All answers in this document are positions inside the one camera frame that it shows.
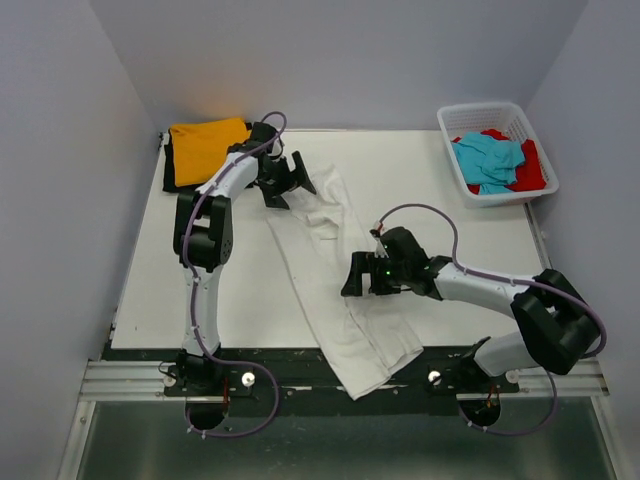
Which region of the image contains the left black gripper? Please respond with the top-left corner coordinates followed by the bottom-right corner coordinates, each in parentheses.
top-left (258, 152), bottom-right (314, 209)

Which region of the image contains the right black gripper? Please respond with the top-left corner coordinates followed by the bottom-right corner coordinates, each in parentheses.
top-left (341, 251), bottom-right (409, 296)

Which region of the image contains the white t shirt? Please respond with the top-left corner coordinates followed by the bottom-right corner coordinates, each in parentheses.
top-left (266, 165), bottom-right (423, 400)

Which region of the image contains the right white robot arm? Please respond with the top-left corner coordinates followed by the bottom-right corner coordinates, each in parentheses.
top-left (341, 227), bottom-right (602, 392)

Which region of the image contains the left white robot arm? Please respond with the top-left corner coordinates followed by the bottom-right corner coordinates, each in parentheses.
top-left (173, 119), bottom-right (317, 395)

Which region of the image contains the folded orange t shirt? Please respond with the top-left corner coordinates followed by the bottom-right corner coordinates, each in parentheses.
top-left (168, 116), bottom-right (254, 188)

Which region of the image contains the folded black t shirt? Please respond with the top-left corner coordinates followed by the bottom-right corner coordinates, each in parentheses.
top-left (161, 121), bottom-right (256, 195)

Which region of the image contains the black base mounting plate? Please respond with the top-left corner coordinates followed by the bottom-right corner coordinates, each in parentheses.
top-left (99, 344), bottom-right (586, 419)

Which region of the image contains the light blue t shirt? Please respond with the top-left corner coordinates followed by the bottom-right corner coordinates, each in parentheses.
top-left (451, 132), bottom-right (525, 195)

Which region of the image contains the white plastic basket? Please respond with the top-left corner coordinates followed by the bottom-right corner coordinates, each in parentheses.
top-left (437, 102), bottom-right (559, 208)

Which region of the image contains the red t shirt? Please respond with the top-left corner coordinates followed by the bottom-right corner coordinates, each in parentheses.
top-left (479, 129), bottom-right (547, 193)

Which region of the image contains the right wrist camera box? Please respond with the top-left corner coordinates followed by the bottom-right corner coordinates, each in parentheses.
top-left (370, 226), bottom-right (388, 258)

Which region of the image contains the aluminium frame rail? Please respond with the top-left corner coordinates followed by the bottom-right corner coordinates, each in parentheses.
top-left (79, 360), bottom-right (610, 402)

